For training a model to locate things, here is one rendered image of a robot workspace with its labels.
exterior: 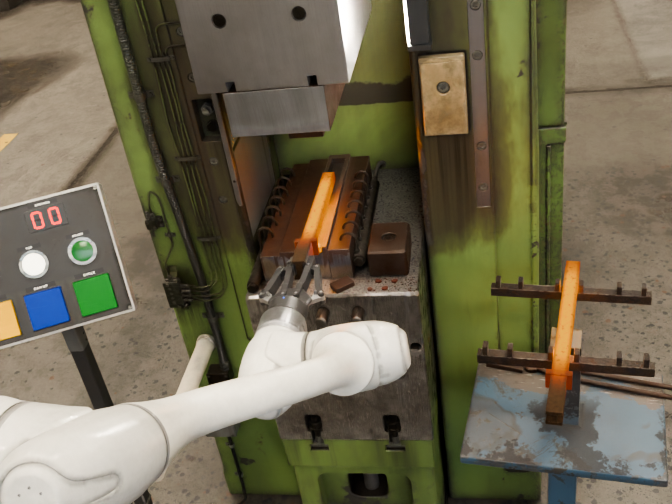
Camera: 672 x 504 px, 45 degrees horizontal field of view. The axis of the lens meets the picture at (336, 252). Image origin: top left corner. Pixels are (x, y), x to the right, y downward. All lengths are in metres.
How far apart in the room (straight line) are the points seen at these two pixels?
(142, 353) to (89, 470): 2.40
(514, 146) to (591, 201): 2.01
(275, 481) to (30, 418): 1.68
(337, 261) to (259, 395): 0.69
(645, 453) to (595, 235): 1.87
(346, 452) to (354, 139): 0.80
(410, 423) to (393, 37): 0.92
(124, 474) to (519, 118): 1.15
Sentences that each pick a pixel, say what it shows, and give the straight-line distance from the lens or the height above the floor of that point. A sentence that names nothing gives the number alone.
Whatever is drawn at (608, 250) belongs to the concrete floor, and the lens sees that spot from 3.45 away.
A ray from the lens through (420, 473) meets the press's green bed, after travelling 2.13.
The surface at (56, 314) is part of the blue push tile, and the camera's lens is 1.79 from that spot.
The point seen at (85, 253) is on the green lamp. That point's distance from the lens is 1.78.
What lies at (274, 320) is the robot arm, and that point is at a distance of 1.44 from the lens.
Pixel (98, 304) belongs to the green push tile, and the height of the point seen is 0.99.
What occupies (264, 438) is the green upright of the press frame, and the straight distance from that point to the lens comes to 2.41.
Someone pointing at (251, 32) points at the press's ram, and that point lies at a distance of 1.56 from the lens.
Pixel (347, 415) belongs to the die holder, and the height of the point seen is 0.55.
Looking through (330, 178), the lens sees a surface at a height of 1.04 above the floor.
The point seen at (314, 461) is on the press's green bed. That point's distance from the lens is 2.13.
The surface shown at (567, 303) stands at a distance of 1.67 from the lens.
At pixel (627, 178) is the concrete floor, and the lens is 3.94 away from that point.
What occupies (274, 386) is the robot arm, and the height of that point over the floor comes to 1.19.
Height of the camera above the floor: 1.96
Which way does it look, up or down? 34 degrees down
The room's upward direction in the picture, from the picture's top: 9 degrees counter-clockwise
